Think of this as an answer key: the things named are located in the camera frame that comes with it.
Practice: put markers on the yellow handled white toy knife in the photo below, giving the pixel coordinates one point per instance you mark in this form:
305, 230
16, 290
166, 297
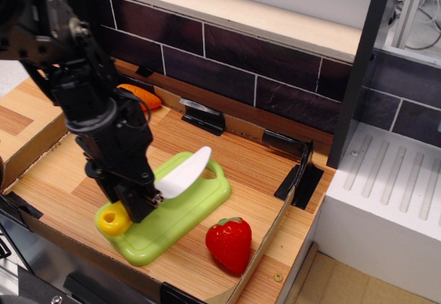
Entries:
115, 220

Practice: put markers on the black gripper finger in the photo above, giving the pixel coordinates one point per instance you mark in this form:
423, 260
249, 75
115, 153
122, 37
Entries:
138, 200

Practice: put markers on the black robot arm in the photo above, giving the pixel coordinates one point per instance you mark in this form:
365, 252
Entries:
61, 55

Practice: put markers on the orange toy carrot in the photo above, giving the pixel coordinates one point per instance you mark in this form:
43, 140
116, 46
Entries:
149, 101

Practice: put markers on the cardboard fence with black tape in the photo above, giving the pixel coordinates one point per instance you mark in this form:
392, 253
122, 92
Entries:
49, 204

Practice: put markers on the aluminium frame with cables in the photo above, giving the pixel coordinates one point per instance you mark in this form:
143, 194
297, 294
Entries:
415, 28

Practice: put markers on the white ribbed sink drainboard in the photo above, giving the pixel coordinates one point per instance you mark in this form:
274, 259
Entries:
381, 213

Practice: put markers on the red toy strawberry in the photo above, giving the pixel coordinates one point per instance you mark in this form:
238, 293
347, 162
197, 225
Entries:
230, 242

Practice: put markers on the green plastic cutting board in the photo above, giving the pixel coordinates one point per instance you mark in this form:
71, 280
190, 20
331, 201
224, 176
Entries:
144, 242

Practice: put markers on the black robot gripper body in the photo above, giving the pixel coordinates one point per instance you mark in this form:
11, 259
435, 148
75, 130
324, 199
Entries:
115, 144

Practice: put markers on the dark tile backsplash shelf unit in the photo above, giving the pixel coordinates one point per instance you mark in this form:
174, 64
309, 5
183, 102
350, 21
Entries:
285, 71

